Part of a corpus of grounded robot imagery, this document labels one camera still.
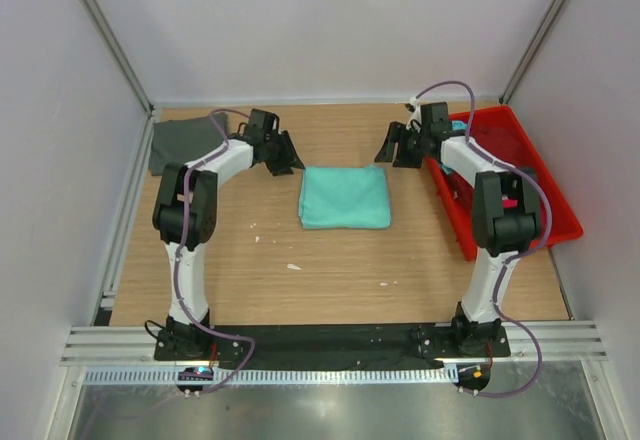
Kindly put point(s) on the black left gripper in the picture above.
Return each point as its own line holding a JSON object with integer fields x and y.
{"x": 289, "y": 159}

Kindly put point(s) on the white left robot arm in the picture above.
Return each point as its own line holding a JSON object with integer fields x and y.
{"x": 185, "y": 215}

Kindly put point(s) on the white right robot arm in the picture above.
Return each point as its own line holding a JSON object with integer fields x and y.
{"x": 505, "y": 214}

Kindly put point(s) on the pink t shirt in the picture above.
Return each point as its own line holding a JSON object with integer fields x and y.
{"x": 509, "y": 203}

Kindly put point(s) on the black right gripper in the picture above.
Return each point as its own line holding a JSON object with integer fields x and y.
{"x": 397, "y": 133}

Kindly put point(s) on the slotted cable duct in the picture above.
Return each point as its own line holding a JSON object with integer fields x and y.
{"x": 200, "y": 376}

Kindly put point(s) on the dark red t shirt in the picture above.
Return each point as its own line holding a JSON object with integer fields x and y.
{"x": 501, "y": 143}

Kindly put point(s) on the folded grey t shirt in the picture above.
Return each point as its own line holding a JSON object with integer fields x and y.
{"x": 181, "y": 141}

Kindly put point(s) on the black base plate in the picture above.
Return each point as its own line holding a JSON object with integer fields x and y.
{"x": 340, "y": 347}

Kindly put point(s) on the red plastic bin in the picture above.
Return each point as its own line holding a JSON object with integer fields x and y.
{"x": 457, "y": 194}

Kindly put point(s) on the turquoise t shirt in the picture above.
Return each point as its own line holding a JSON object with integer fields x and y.
{"x": 344, "y": 198}

